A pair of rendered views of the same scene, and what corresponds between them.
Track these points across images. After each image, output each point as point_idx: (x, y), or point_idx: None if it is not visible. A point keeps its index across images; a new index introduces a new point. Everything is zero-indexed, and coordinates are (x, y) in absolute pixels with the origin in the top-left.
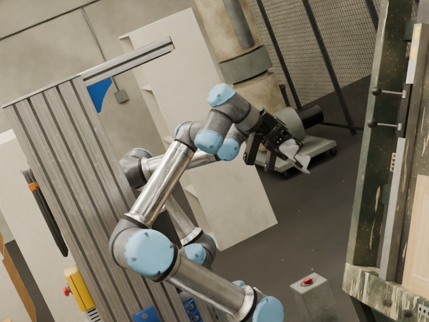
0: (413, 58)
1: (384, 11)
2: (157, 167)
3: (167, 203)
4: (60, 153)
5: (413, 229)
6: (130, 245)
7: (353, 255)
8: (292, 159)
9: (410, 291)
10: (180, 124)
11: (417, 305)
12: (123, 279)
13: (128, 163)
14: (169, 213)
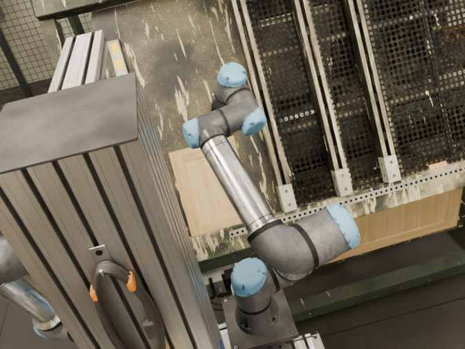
0: (122, 68)
1: (54, 37)
2: (231, 167)
3: (33, 281)
4: (167, 197)
5: (185, 192)
6: (349, 224)
7: None
8: None
9: (204, 233)
10: (189, 123)
11: (226, 234)
12: (213, 329)
13: None
14: (39, 291)
